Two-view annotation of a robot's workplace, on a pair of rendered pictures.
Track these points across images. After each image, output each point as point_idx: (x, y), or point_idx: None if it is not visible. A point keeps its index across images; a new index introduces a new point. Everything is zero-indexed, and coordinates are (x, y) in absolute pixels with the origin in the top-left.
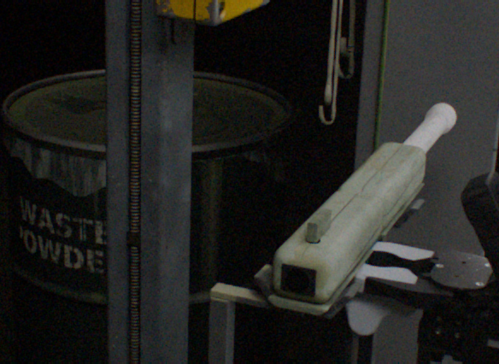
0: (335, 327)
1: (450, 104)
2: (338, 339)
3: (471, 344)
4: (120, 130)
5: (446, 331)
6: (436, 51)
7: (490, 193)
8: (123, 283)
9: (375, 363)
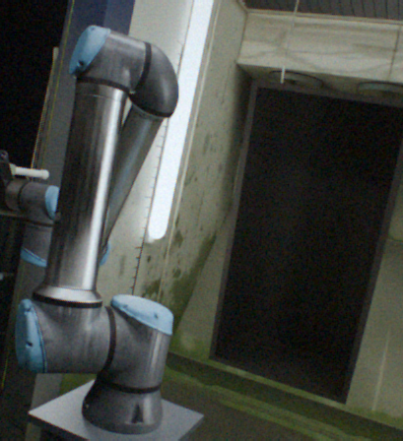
0: None
1: (59, 180)
2: None
3: None
4: None
5: None
6: (57, 162)
7: None
8: None
9: (28, 273)
